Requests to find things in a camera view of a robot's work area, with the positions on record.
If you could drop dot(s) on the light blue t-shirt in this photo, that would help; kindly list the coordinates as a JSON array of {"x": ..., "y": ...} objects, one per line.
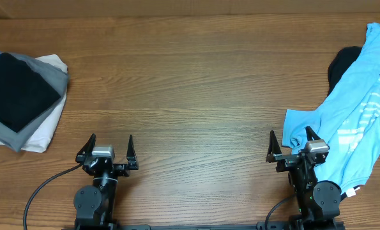
[{"x": 348, "y": 120}]

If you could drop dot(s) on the folded black garment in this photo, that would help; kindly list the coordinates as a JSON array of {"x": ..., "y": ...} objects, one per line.
[{"x": 24, "y": 93}]

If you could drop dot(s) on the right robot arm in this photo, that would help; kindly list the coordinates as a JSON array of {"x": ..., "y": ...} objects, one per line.
[{"x": 318, "y": 201}]

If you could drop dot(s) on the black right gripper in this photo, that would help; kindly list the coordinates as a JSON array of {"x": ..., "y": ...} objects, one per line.
[{"x": 292, "y": 160}]

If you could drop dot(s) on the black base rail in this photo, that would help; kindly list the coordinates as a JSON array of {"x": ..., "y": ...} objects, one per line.
[{"x": 258, "y": 226}]

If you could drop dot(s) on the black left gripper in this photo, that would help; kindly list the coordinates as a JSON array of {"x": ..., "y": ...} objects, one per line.
[{"x": 123, "y": 170}]

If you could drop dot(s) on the folded white garment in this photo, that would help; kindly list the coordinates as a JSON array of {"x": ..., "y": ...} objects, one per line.
[{"x": 44, "y": 134}]

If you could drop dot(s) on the crumpled black garment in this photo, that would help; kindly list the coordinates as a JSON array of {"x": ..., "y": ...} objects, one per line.
[{"x": 342, "y": 61}]

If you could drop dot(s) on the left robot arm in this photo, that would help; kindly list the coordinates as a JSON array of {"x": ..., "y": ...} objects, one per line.
[{"x": 95, "y": 203}]

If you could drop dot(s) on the folded grey garment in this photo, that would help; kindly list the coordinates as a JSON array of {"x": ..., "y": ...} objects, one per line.
[{"x": 54, "y": 78}]

